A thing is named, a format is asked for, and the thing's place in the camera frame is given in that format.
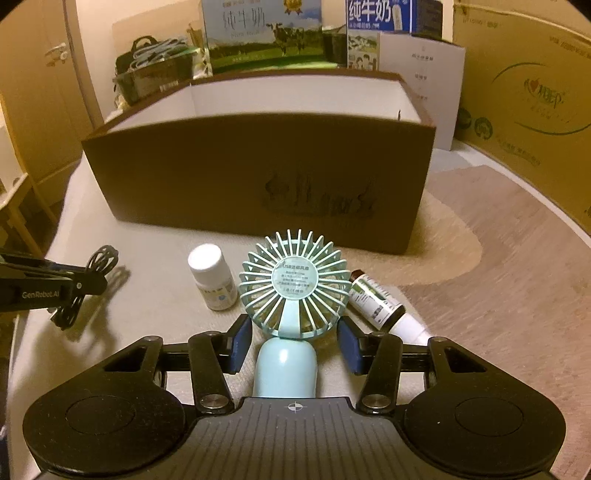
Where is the large tan cardboard carton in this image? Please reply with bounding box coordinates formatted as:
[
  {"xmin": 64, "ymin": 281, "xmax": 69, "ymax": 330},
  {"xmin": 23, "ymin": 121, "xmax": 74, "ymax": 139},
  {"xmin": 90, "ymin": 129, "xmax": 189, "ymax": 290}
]
[{"xmin": 453, "ymin": 1, "xmax": 590, "ymax": 231}]

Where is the brown open cardboard box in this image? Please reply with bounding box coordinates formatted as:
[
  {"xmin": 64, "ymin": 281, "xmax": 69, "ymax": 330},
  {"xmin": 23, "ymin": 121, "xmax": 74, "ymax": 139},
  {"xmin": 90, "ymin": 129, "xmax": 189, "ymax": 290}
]
[{"xmin": 82, "ymin": 68, "xmax": 436, "ymax": 254}]

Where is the white wooden chair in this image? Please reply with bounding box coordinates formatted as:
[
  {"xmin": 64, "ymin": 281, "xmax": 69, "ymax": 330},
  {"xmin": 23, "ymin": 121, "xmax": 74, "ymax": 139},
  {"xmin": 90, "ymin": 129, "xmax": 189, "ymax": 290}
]
[{"xmin": 0, "ymin": 124, "xmax": 59, "ymax": 259}]

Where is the small white pill bottle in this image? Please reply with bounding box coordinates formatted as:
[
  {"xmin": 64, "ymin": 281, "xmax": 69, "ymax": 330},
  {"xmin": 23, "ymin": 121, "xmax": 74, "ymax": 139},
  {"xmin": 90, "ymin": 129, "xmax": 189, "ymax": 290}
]
[{"xmin": 187, "ymin": 243, "xmax": 238, "ymax": 311}]

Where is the mint green handheld fan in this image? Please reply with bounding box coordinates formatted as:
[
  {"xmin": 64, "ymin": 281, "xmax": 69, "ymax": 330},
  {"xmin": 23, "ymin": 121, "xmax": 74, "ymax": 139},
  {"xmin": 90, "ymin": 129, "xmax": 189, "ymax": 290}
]
[{"xmin": 238, "ymin": 231, "xmax": 352, "ymax": 398}]

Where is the black usb cable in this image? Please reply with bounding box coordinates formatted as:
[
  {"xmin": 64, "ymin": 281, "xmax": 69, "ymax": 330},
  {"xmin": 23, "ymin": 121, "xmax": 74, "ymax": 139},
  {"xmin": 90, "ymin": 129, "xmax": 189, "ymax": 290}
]
[{"xmin": 48, "ymin": 244, "xmax": 120, "ymax": 331}]

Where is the wooden door with handle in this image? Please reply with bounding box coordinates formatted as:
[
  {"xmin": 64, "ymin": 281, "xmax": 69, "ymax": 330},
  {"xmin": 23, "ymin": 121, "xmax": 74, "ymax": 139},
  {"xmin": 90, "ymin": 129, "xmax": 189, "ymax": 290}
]
[{"xmin": 1, "ymin": 1, "xmax": 102, "ymax": 185}]

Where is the black bag with straps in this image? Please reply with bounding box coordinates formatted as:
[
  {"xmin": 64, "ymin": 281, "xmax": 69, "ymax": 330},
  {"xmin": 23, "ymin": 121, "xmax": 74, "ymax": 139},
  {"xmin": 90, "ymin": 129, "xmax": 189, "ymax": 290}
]
[{"xmin": 113, "ymin": 35, "xmax": 197, "ymax": 105}]

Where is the dark spray bottle white cap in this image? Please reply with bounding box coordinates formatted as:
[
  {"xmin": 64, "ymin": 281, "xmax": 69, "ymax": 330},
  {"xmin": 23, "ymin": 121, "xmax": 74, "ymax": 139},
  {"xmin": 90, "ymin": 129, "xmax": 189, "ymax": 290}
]
[{"xmin": 349, "ymin": 269, "xmax": 431, "ymax": 346}]

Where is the blue milk carton box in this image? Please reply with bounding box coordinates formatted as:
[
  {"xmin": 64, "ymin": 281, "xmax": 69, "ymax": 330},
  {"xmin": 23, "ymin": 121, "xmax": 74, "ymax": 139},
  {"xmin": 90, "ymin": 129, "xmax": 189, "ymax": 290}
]
[{"xmin": 346, "ymin": 0, "xmax": 443, "ymax": 71}]

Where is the white printed box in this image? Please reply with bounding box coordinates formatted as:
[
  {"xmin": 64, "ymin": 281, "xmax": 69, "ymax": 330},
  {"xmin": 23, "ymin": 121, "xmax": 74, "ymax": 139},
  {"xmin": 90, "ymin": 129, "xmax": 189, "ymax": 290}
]
[{"xmin": 379, "ymin": 33, "xmax": 466, "ymax": 150}]

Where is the green milk carton box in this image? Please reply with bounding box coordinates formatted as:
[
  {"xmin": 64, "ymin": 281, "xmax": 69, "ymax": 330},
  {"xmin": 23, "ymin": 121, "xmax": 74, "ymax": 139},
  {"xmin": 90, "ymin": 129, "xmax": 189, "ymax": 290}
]
[{"xmin": 201, "ymin": 0, "xmax": 325, "ymax": 74}]

